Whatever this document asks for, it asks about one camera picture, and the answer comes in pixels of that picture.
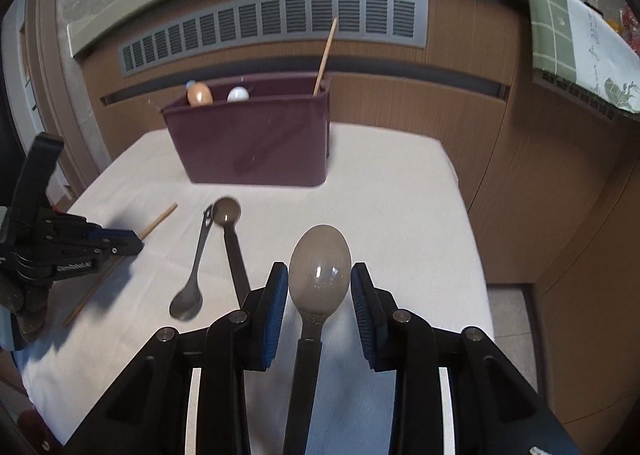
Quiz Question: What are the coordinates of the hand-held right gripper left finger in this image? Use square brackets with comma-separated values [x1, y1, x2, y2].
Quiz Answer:
[65, 261, 290, 455]

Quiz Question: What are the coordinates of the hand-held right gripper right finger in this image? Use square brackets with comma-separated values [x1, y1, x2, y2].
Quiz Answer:
[350, 262, 583, 455]

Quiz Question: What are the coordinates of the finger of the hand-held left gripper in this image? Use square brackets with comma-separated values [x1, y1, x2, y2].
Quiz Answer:
[39, 214, 146, 261]

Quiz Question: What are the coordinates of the wooden chopstick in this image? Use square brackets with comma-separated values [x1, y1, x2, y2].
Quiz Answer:
[64, 202, 179, 327]
[312, 18, 339, 96]

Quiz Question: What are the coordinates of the large grey spoon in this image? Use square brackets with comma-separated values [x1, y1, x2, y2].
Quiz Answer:
[282, 224, 352, 455]

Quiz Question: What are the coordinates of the maroon plastic utensil container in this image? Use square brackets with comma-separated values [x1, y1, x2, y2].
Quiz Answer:
[161, 74, 333, 187]

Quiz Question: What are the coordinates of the orange spoon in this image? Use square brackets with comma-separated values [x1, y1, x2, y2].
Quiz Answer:
[185, 80, 215, 107]

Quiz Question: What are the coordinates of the person's left hand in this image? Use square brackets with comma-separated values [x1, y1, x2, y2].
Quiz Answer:
[0, 281, 50, 336]

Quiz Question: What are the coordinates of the white tablecloth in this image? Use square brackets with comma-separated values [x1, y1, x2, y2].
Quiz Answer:
[12, 122, 496, 455]

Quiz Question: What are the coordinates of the dark red cloth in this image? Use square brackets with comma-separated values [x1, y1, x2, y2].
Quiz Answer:
[15, 407, 53, 453]

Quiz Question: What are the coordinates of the green checked cloth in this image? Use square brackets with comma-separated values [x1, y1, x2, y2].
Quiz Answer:
[521, 0, 640, 113]

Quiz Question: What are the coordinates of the red packet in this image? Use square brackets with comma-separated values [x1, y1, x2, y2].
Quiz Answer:
[619, 4, 640, 58]

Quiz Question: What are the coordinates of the metal spoon with handle hole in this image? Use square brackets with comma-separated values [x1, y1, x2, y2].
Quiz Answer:
[169, 204, 215, 321]

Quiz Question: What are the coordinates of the black-handled round scoop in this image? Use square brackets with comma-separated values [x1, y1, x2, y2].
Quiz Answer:
[212, 196, 252, 310]

